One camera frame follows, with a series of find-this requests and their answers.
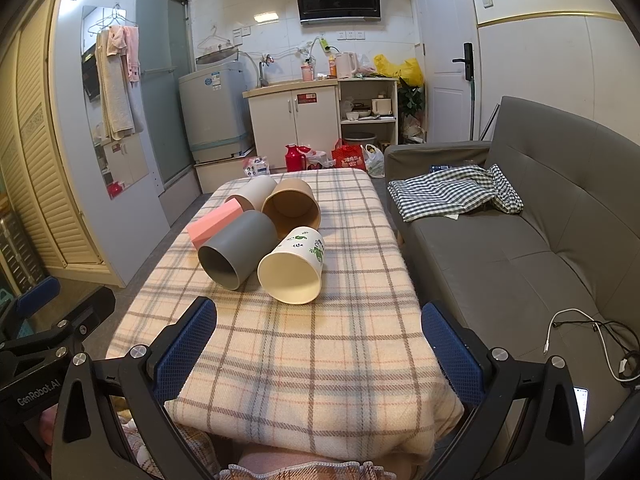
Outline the grey sofa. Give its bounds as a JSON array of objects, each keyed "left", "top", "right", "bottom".
[{"left": 384, "top": 96, "right": 640, "bottom": 461}]

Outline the beige towel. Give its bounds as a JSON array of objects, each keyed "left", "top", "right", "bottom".
[{"left": 95, "top": 30, "right": 135, "bottom": 141}]

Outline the wall mirror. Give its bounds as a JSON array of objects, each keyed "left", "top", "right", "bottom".
[{"left": 81, "top": 5, "right": 151, "bottom": 201}]

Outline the brown cup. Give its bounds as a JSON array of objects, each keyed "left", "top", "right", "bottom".
[{"left": 261, "top": 178, "right": 322, "bottom": 231}]

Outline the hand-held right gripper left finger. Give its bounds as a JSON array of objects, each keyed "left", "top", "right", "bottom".
[{"left": 50, "top": 296, "right": 221, "bottom": 480}]

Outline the black cable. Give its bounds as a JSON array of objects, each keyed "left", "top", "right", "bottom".
[{"left": 592, "top": 320, "right": 640, "bottom": 386}]

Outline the dark grey cup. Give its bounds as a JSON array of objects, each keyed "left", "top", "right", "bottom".
[{"left": 197, "top": 210, "right": 279, "bottom": 292}]

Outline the white open shelf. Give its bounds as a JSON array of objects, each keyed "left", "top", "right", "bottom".
[{"left": 336, "top": 77, "right": 401, "bottom": 146}]

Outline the green plant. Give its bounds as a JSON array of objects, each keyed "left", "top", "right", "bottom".
[{"left": 400, "top": 77, "right": 426, "bottom": 116}]

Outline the washing machine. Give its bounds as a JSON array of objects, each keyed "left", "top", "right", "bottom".
[{"left": 179, "top": 61, "right": 256, "bottom": 153}]

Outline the louvered wardrobe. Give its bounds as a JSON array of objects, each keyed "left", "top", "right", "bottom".
[{"left": 0, "top": 0, "right": 118, "bottom": 273}]

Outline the white electric kettle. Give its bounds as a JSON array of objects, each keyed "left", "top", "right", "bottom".
[{"left": 335, "top": 51, "right": 360, "bottom": 79}]

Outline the pink towel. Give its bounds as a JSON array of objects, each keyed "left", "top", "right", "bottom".
[{"left": 107, "top": 25, "right": 140, "bottom": 83}]

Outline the light grey cup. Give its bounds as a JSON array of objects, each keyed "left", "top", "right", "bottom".
[{"left": 234, "top": 175, "right": 278, "bottom": 213}]

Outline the pink square cup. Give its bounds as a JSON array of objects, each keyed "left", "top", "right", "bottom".
[{"left": 187, "top": 199, "right": 242, "bottom": 249}]

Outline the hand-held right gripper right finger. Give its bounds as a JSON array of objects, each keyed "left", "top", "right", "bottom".
[{"left": 421, "top": 301, "right": 586, "bottom": 480}]

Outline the cream cup with green print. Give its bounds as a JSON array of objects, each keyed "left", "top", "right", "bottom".
[{"left": 257, "top": 226, "right": 327, "bottom": 306}]

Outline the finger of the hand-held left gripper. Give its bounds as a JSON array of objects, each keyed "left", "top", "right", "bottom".
[
  {"left": 0, "top": 287, "right": 117, "bottom": 363},
  {"left": 0, "top": 276, "right": 62, "bottom": 343}
]

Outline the yellow plastic bag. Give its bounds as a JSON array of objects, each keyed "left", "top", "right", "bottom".
[{"left": 374, "top": 54, "right": 424, "bottom": 87}]

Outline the white plastic bag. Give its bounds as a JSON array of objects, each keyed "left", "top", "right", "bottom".
[{"left": 364, "top": 144, "right": 387, "bottom": 178}]

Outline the white door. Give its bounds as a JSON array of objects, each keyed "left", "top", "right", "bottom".
[{"left": 412, "top": 0, "right": 481, "bottom": 143}]

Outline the wire hanger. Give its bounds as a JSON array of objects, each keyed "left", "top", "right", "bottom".
[{"left": 197, "top": 27, "right": 236, "bottom": 54}]

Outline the phone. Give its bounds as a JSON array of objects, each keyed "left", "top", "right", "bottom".
[{"left": 572, "top": 386, "right": 591, "bottom": 433}]

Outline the plaid blanket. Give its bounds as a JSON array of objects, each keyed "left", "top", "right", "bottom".
[{"left": 105, "top": 167, "right": 466, "bottom": 480}]

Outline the green checked cloth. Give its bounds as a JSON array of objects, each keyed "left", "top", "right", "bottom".
[{"left": 387, "top": 163, "right": 524, "bottom": 223}]

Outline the white cable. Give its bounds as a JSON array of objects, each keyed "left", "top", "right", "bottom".
[{"left": 544, "top": 310, "right": 636, "bottom": 386}]

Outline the faucet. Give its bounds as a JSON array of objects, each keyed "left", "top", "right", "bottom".
[{"left": 257, "top": 52, "right": 276, "bottom": 86}]

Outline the black door handle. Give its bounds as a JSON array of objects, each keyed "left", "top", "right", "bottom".
[{"left": 452, "top": 42, "right": 474, "bottom": 81}]

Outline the red shopping bag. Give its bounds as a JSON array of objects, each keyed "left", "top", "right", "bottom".
[{"left": 332, "top": 140, "right": 368, "bottom": 169}]

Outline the frosted glass door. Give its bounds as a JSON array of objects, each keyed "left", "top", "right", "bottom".
[{"left": 135, "top": 0, "right": 193, "bottom": 191}]

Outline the white sink cabinet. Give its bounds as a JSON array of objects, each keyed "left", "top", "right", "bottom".
[{"left": 243, "top": 85, "right": 340, "bottom": 158}]

